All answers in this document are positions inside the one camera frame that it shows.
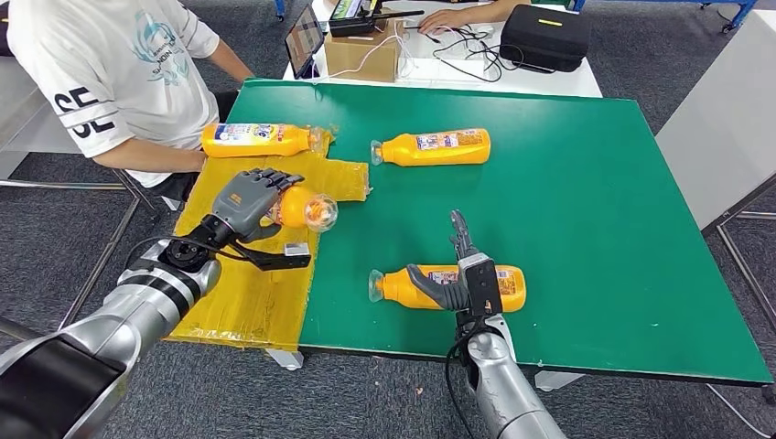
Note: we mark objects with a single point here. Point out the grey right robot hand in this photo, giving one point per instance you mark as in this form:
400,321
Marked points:
464,248

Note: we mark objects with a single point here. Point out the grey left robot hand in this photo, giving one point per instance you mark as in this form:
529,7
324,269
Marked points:
242,206

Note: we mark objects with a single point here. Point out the orange detergent bottle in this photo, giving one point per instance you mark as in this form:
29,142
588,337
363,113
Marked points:
254,149
400,151
394,291
297,209

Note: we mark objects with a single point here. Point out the person's left forearm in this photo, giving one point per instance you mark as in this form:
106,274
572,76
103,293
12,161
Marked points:
233,60

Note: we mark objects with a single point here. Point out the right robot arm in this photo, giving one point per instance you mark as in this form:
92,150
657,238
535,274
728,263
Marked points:
503,388

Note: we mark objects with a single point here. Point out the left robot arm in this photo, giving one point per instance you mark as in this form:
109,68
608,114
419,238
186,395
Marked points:
121,321

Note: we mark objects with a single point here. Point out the person's right forearm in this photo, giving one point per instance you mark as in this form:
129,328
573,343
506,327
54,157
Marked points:
151,159

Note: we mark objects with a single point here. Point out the white table foot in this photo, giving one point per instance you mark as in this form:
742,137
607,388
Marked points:
558,382
288,361

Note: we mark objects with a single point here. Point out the black tablet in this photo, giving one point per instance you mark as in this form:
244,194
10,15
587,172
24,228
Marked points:
303,39

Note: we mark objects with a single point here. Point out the person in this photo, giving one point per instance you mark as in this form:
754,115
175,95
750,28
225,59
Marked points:
473,15
121,72

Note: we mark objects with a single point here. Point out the brown cardboard box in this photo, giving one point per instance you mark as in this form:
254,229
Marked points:
364,60

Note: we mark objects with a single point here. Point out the blue rack leg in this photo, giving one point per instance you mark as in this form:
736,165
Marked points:
280,7

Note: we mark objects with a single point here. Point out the black radio device with antenna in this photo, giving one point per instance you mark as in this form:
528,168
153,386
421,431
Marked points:
354,24

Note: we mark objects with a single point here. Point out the black carrying case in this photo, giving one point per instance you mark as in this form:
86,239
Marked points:
545,39

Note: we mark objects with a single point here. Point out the white side table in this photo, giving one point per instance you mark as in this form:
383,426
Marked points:
721,133

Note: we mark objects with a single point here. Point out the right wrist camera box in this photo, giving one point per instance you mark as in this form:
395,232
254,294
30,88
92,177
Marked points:
485,288

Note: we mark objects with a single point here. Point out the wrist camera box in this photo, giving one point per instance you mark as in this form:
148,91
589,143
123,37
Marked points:
279,260
485,288

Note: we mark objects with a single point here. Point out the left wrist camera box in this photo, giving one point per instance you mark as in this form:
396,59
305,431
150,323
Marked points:
279,260

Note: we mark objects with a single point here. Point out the steel frame table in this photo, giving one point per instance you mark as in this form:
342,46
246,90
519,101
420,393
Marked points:
18,121

